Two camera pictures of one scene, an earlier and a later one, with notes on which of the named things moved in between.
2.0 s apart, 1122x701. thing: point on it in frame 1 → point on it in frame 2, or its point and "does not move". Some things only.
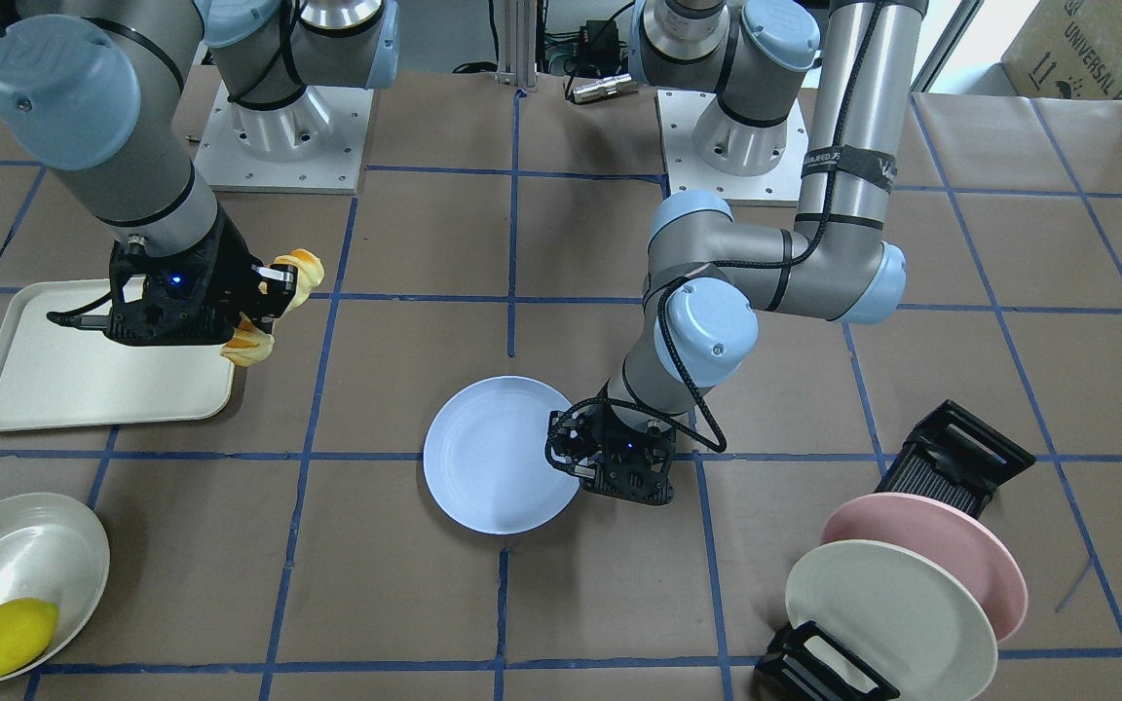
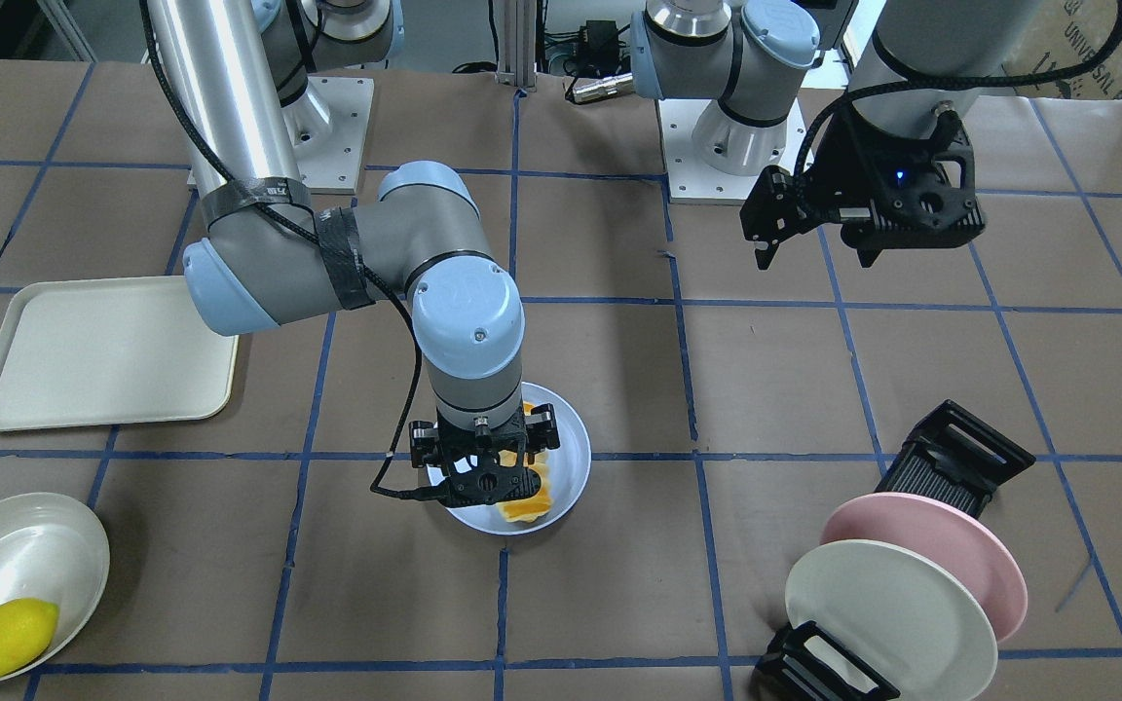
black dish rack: x=950 y=456 does not move
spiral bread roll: x=247 y=347 → x=540 y=502
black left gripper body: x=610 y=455 → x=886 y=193
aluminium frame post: x=517 y=43 does not move
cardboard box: x=1095 y=49 does not move
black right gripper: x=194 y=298 → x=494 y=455
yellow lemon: x=7 y=638 does not move
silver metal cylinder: x=609 y=86 does not move
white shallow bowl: x=18 y=547 does not move
